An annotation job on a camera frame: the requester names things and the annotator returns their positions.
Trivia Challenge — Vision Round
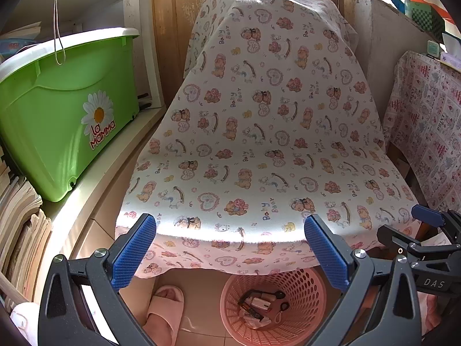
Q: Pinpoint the bear-print white cloth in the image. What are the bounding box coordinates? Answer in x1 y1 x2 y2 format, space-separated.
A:
115 0 424 278

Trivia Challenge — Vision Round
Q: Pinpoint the black coffee sachet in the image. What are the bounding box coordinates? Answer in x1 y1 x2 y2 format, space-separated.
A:
239 297 262 318

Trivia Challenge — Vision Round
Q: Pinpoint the pink plastic mesh basket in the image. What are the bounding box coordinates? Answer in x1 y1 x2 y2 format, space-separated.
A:
220 267 326 346

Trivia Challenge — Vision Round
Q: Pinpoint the cream curved cabinet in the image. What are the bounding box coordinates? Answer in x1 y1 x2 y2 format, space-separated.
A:
43 104 170 264

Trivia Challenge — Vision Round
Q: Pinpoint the green plastic storage box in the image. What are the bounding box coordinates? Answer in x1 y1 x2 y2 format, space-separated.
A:
0 27 141 202

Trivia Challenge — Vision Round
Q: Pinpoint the pink slipper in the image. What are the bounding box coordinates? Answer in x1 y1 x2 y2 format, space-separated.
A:
146 285 184 346

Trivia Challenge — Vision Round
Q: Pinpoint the white hanging string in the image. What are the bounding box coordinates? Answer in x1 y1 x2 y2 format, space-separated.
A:
53 0 66 66

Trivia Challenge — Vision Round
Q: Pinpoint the wooden door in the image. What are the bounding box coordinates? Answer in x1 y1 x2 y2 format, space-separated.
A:
151 0 343 107

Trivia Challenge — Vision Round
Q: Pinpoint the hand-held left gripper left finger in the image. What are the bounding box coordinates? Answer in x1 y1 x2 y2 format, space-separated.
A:
38 213 157 346

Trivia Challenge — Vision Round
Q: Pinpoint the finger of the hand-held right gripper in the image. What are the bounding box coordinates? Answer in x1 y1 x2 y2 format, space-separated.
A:
376 224 424 260
411 204 461 246

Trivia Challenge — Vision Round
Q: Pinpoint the stack of books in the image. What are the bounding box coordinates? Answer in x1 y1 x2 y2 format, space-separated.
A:
0 144 53 305

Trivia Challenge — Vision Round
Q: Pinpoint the white tissue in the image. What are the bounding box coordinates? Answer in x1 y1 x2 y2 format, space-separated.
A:
243 313 273 330

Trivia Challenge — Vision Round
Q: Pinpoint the pink patchwork-print cloth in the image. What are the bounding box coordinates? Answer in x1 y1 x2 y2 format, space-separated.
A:
382 50 461 217

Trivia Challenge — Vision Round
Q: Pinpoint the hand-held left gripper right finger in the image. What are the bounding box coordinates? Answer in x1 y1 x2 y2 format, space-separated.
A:
303 214 422 346

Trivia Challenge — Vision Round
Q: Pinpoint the white side cabinet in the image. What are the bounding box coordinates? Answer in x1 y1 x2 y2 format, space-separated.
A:
353 0 447 123

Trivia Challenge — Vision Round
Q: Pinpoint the green checkered board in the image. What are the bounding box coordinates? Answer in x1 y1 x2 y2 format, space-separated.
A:
405 0 446 37

